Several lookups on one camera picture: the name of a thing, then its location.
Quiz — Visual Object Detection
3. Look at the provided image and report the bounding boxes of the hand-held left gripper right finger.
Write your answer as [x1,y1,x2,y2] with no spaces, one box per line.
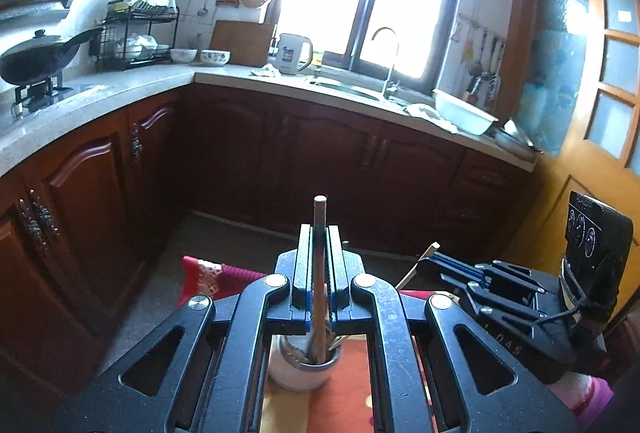
[326,224,581,433]

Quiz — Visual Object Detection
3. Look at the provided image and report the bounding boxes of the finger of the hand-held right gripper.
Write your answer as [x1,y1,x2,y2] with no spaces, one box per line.
[432,262,547,321]
[427,251,535,285]

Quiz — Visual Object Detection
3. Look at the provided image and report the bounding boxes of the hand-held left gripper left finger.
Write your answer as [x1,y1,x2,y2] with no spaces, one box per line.
[50,223,321,433]

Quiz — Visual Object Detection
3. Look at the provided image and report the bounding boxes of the light wooden chopstick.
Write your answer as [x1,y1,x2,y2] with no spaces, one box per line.
[395,241,442,291]

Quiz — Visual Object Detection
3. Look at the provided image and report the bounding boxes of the dark brown chopstick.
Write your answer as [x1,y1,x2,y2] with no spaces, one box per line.
[309,196,329,366]

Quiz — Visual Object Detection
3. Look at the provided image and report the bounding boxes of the white cartoon print cup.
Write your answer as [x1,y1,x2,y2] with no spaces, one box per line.
[267,333,347,392]

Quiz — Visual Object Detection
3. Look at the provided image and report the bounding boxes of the person's right forearm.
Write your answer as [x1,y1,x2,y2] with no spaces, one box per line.
[547,370,616,419]

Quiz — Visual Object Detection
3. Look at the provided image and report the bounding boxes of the row of hanging utensils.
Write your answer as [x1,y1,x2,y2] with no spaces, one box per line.
[452,13,506,111]

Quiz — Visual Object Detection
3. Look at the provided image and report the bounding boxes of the printed blanket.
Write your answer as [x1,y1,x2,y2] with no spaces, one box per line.
[177,254,451,433]

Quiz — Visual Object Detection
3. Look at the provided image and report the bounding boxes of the wooden base cabinets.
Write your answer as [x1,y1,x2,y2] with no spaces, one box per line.
[0,80,538,394]

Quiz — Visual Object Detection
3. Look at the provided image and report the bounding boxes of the metal basin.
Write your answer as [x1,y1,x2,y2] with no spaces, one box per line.
[492,118,543,159]

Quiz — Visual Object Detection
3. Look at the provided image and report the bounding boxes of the white plastic basin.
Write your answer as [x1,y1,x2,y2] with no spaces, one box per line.
[432,88,498,136]

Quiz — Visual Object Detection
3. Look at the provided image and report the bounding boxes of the crumpled white dishcloth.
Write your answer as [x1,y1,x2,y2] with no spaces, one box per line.
[405,102,458,134]

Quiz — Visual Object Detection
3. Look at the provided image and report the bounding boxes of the wooden glazed door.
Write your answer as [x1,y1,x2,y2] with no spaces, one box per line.
[530,0,640,274]

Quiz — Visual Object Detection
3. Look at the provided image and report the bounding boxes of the frosted glass door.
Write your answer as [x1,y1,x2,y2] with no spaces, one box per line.
[500,0,608,159]

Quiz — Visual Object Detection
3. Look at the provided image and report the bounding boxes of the steel sink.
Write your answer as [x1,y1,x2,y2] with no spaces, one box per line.
[310,76,408,106]

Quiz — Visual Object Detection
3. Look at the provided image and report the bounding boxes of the metal faucet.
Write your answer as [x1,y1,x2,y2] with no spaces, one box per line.
[371,27,401,101]

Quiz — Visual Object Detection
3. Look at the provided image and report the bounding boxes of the white electric kettle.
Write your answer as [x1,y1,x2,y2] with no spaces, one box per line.
[276,33,314,75]

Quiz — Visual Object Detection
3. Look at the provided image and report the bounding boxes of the patterned white bowl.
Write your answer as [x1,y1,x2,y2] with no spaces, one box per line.
[200,49,232,67]

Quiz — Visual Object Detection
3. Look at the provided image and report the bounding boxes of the wooden cutting board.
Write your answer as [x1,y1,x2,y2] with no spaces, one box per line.
[209,20,276,67]

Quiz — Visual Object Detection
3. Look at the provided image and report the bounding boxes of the kitchen window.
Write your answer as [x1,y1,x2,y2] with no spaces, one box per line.
[272,0,466,91]

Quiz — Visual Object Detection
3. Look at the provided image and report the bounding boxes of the kitchen countertop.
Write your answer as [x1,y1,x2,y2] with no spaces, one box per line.
[0,60,543,179]

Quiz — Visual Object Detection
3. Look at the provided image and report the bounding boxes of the stack of white dishes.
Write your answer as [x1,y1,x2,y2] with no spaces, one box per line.
[116,33,171,62]

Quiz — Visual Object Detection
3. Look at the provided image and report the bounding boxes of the gas stove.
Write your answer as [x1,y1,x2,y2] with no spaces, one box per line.
[0,73,108,124]

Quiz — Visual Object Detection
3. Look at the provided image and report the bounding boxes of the black wok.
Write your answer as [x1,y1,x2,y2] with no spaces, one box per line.
[0,27,103,86]

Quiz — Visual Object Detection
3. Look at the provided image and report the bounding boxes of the black cable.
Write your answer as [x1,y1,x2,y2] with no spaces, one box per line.
[536,295,593,326]

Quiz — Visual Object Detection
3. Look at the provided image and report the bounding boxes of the black wire dish rack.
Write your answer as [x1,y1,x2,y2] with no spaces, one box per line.
[95,0,181,71]

